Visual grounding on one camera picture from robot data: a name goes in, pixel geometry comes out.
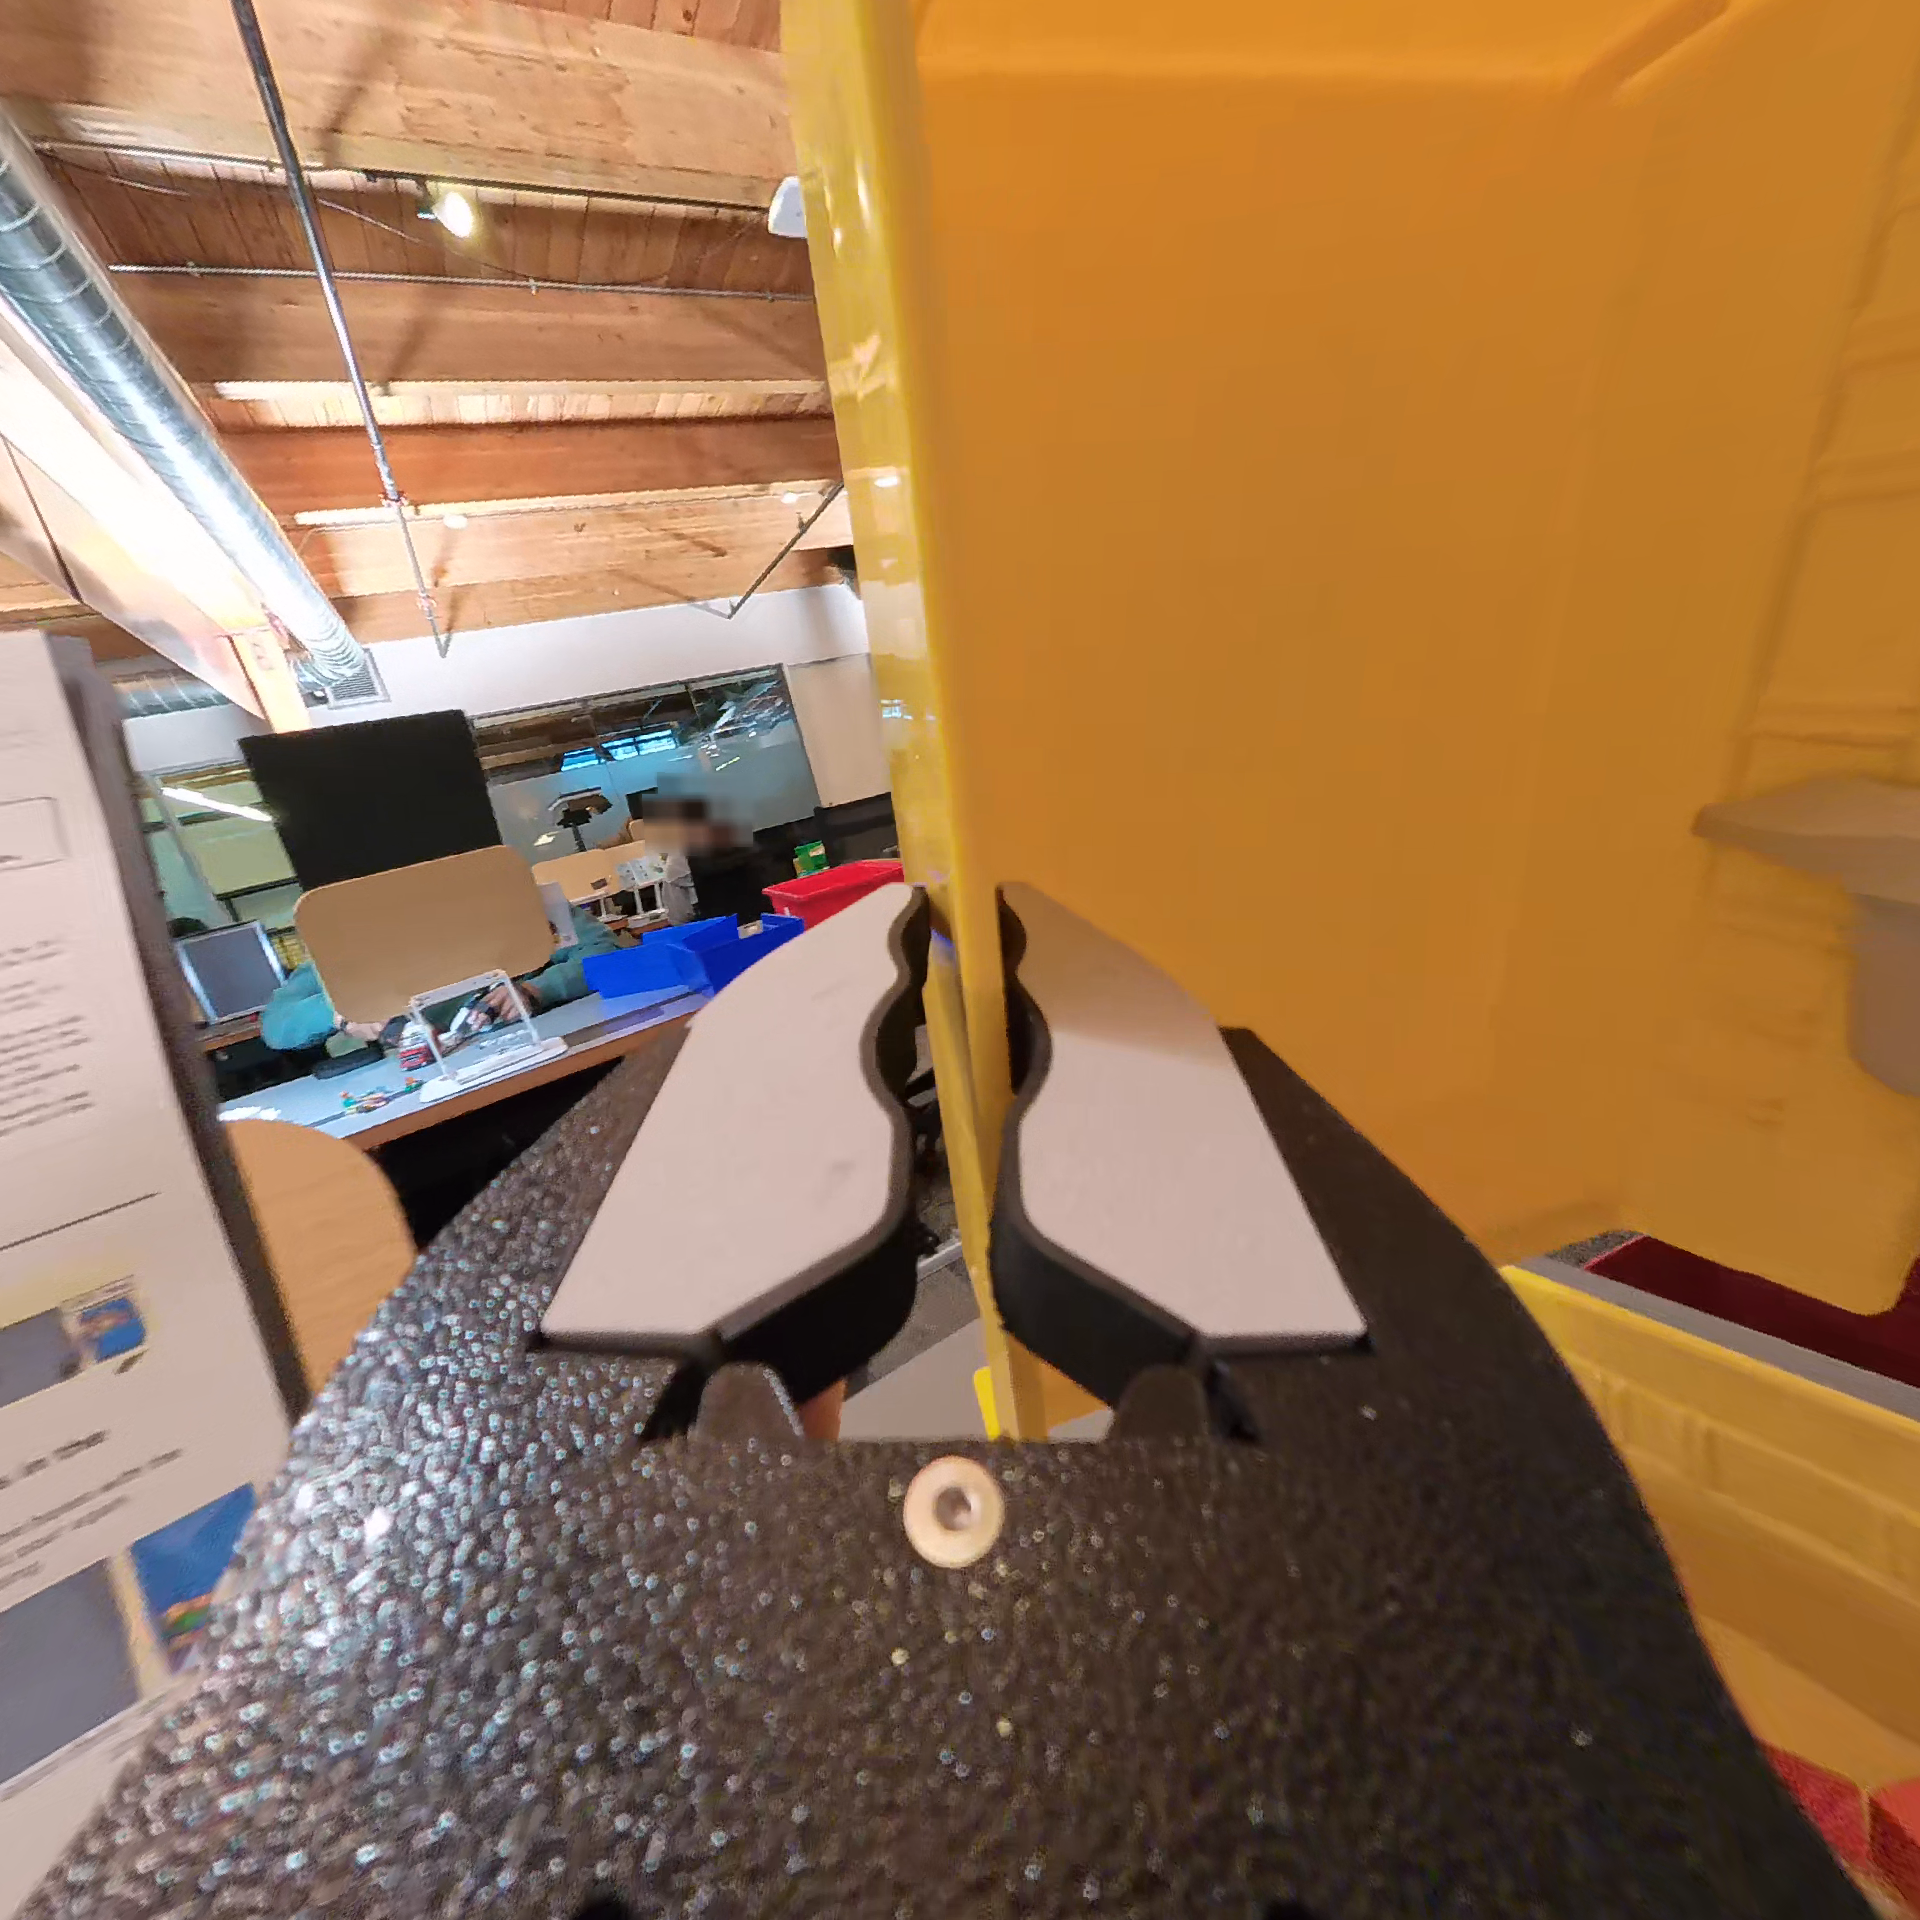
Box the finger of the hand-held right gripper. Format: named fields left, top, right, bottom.
left=1693, top=772, right=1920, bottom=1098

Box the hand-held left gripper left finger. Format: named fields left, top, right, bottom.
left=535, top=881, right=933, bottom=1409

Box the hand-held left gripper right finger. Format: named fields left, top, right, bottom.
left=991, top=881, right=1374, bottom=1409

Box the yellow plastic box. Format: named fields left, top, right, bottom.
left=1498, top=1260, right=1920, bottom=1804
left=778, top=0, right=1920, bottom=1442

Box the blue bin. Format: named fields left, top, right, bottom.
left=682, top=911, right=806, bottom=994
left=582, top=938, right=715, bottom=998

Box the red bin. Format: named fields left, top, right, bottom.
left=760, top=858, right=905, bottom=932

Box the white display stand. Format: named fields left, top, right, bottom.
left=395, top=973, right=571, bottom=1103

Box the wooden chair back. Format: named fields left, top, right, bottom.
left=291, top=846, right=558, bottom=1038
left=225, top=1117, right=416, bottom=1399

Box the black standing panel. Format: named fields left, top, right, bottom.
left=239, top=710, right=505, bottom=896

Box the computer monitor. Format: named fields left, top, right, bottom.
left=169, top=920, right=291, bottom=1030

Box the printed paper poster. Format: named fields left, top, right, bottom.
left=0, top=632, right=293, bottom=1804

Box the metal ceiling pipe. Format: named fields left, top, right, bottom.
left=225, top=0, right=455, bottom=662

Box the silver ventilation duct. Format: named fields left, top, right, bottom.
left=0, top=129, right=387, bottom=707

